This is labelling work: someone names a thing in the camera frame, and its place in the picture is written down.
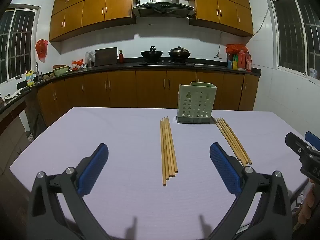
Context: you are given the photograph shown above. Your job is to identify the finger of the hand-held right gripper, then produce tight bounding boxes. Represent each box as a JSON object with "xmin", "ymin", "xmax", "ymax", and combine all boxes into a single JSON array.
[
  {"xmin": 285, "ymin": 132, "xmax": 312, "ymax": 159},
  {"xmin": 305, "ymin": 130, "xmax": 320, "ymax": 153}
]

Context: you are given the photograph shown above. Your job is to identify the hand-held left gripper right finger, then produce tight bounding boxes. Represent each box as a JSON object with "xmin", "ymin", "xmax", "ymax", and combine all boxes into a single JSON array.
[{"xmin": 207, "ymin": 142, "xmax": 293, "ymax": 240}]

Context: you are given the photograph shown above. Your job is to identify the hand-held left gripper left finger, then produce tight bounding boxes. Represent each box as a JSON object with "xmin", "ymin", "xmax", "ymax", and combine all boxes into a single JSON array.
[{"xmin": 27, "ymin": 143, "xmax": 112, "ymax": 240}]

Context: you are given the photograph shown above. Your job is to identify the green perforated utensil holder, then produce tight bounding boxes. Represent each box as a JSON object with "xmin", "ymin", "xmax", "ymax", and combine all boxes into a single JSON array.
[{"xmin": 176, "ymin": 82, "xmax": 217, "ymax": 124}]

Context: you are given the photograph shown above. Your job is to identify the person's right hand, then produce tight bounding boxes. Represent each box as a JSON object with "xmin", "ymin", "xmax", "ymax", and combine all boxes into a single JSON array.
[{"xmin": 297, "ymin": 178, "xmax": 316, "ymax": 227}]

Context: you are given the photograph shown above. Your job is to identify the lilac tablecloth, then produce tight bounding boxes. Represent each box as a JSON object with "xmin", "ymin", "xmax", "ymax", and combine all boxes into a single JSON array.
[{"xmin": 9, "ymin": 106, "xmax": 320, "ymax": 240}]

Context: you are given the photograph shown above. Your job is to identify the red plastic jug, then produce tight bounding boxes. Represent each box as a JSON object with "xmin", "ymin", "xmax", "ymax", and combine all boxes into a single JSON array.
[
  {"xmin": 237, "ymin": 50, "xmax": 247, "ymax": 71},
  {"xmin": 245, "ymin": 52, "xmax": 253, "ymax": 73}
]

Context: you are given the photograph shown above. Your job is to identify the wooden base cabinets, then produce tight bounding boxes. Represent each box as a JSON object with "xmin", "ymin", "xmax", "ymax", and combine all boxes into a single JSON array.
[{"xmin": 37, "ymin": 69, "xmax": 260, "ymax": 128}]

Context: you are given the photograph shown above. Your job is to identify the green plastic basin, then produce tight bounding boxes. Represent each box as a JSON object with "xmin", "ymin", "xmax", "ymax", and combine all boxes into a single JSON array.
[{"xmin": 53, "ymin": 66, "xmax": 71, "ymax": 76}]

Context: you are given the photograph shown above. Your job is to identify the red and white plastic bag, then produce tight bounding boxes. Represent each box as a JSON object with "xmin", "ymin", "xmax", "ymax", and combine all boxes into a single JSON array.
[{"xmin": 70, "ymin": 59, "xmax": 84, "ymax": 71}]

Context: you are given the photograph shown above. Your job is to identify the barred window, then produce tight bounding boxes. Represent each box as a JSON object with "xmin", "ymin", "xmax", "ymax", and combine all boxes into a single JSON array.
[
  {"xmin": 266, "ymin": 0, "xmax": 320, "ymax": 77},
  {"xmin": 0, "ymin": 6, "xmax": 41, "ymax": 83}
]

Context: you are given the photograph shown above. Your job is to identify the white cloth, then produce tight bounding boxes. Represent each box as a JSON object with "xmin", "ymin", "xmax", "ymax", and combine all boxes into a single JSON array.
[{"xmin": 3, "ymin": 87, "xmax": 28, "ymax": 101}]

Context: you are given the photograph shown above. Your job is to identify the black kitchen countertop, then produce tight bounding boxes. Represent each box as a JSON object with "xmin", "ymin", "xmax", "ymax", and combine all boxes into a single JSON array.
[{"xmin": 0, "ymin": 57, "xmax": 262, "ymax": 117}]

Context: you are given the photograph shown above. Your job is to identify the clear plastic bag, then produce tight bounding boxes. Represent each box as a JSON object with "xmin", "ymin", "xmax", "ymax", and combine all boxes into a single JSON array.
[{"xmin": 85, "ymin": 50, "xmax": 97, "ymax": 68}]

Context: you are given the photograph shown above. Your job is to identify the dark wooden cutting board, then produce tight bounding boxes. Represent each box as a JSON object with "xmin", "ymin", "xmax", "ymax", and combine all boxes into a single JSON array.
[{"xmin": 94, "ymin": 47, "xmax": 118, "ymax": 67}]

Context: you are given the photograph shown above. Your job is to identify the metal faucet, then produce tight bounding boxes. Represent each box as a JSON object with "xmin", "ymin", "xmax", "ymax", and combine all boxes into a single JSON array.
[{"xmin": 35, "ymin": 62, "xmax": 43, "ymax": 82}]

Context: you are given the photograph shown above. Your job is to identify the black gas stove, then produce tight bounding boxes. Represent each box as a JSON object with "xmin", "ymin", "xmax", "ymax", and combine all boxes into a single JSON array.
[{"xmin": 139, "ymin": 59, "xmax": 194, "ymax": 66}]

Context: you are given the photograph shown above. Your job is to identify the black pot with lid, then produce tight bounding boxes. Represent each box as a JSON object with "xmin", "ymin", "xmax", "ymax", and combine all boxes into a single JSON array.
[{"xmin": 168, "ymin": 46, "xmax": 191, "ymax": 61}]

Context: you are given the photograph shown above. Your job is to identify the black wok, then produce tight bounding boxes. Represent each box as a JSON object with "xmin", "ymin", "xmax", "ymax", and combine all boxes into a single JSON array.
[{"xmin": 140, "ymin": 45, "xmax": 164, "ymax": 61}]

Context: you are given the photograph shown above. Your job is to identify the steel range hood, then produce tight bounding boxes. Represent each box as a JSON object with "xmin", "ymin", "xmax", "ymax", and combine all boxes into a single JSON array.
[{"xmin": 132, "ymin": 0, "xmax": 196, "ymax": 19}]

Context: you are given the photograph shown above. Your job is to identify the white power cable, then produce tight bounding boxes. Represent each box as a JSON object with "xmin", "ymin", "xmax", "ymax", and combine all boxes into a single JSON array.
[{"xmin": 216, "ymin": 5, "xmax": 272, "ymax": 56}]

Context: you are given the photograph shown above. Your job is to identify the wooden wall cabinets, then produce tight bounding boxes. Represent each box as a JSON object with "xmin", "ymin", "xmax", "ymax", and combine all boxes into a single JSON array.
[{"xmin": 49, "ymin": 0, "xmax": 254, "ymax": 43}]

